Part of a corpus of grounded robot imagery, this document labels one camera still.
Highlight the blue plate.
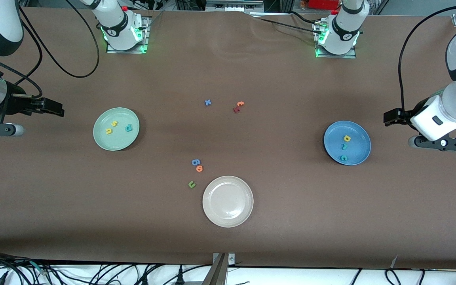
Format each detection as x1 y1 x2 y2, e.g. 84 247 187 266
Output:
323 121 372 166

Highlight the green plate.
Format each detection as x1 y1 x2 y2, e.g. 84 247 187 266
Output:
93 107 140 151

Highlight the red box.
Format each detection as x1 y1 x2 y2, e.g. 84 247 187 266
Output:
308 0 340 10

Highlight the brown table cover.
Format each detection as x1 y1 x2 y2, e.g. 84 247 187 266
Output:
0 6 456 270

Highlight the beige plate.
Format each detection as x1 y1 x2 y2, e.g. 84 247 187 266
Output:
202 176 254 228

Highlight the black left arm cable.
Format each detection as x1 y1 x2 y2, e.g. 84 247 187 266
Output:
398 5 456 115

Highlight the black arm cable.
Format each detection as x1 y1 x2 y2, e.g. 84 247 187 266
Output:
0 0 100 99
398 5 456 115

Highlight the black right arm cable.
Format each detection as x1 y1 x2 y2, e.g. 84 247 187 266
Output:
0 0 100 99

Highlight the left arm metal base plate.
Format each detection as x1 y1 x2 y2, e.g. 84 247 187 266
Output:
313 20 357 59

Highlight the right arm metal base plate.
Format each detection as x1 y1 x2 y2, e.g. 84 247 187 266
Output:
106 16 152 54

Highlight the black cable on table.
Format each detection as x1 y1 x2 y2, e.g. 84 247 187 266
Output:
248 11 323 38

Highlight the black looped cable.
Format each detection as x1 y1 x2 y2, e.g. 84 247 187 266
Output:
385 268 402 285

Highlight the aluminium rail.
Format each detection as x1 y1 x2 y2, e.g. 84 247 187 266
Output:
205 0 265 13

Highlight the metal table bracket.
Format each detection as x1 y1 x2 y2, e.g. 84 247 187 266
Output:
201 253 236 285

